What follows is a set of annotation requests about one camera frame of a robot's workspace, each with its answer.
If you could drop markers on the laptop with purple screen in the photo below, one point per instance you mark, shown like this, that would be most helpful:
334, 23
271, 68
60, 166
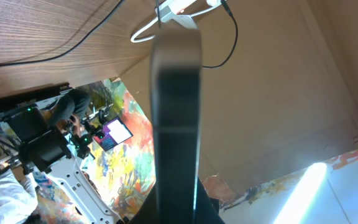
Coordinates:
112, 134

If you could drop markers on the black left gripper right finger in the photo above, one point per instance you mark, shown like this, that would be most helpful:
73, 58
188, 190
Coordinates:
205, 213

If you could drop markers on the blue screen smartphone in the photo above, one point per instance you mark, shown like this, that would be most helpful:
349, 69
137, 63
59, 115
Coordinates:
175, 67

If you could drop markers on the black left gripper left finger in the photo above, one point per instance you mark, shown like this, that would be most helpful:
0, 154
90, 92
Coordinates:
147, 214

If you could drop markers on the white power strip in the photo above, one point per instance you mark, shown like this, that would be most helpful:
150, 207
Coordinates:
173, 10

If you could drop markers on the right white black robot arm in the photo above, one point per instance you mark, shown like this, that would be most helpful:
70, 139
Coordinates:
45, 148

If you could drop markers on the person in dark clothing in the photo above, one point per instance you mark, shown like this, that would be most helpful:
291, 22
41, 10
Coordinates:
70, 108

